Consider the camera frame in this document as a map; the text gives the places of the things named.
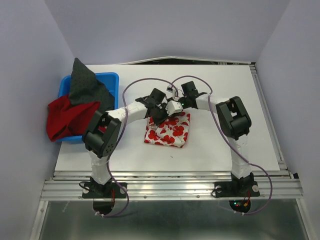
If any white red poppy skirt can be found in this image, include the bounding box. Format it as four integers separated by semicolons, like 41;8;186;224
144;111;191;148

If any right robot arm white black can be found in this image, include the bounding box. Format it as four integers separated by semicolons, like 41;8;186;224
179;81;260;198

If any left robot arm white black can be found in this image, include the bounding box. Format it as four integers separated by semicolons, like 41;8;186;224
82;88;168;197

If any blue plastic bin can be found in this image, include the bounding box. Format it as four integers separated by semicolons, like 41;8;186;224
56;72;120;143

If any dark grey dotted skirt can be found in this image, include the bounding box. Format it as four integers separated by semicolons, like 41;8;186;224
68;58;115;112

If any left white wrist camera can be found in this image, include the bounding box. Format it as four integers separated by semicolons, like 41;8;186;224
165;100;183;116

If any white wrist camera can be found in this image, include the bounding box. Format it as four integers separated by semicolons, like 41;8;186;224
166;86;179;100
165;100;183;116

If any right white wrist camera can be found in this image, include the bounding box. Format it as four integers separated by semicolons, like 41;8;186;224
166;86;179;100

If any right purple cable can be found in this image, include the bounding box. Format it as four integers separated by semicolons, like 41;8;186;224
171;75;274;217

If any purple cable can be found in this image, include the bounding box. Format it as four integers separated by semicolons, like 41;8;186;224
171;75;274;217
94;77;181;218

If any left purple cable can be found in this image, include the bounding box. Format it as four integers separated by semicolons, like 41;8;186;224
94;77;181;218

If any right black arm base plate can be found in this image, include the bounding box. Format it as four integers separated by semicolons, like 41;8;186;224
211;181;260;198

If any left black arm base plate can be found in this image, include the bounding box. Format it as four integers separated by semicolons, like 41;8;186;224
79;180;126;199

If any aluminium frame rail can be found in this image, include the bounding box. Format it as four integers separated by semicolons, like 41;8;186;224
30;160;316;240

